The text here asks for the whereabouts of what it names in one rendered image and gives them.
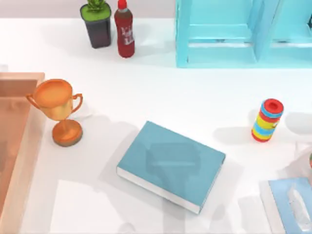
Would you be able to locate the transparent cup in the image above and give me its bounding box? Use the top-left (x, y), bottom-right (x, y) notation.
top-left (287, 141), bottom-right (312, 182)

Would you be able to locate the light blue rack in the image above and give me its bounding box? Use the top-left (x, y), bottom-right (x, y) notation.
top-left (174, 0), bottom-right (312, 69)

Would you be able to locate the blue book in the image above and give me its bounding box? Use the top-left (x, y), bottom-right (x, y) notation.
top-left (116, 120), bottom-right (226, 215)

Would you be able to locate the dark plant pot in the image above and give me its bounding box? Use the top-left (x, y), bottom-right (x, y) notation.
top-left (79, 0), bottom-right (113, 49)

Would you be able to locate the orange trophy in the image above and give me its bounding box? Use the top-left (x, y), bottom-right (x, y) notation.
top-left (26, 78), bottom-right (83, 148)

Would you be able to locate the blue tissue box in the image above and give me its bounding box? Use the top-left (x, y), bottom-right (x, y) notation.
top-left (258, 176), bottom-right (312, 234)

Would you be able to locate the salmon-coloured box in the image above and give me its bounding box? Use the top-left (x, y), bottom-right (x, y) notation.
top-left (0, 72), bottom-right (46, 234)

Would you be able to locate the stack of coloured rings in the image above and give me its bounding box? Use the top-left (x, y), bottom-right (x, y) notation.
top-left (251, 98), bottom-right (285, 142)

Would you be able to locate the red bottle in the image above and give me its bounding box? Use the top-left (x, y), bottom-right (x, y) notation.
top-left (114, 0), bottom-right (136, 59)

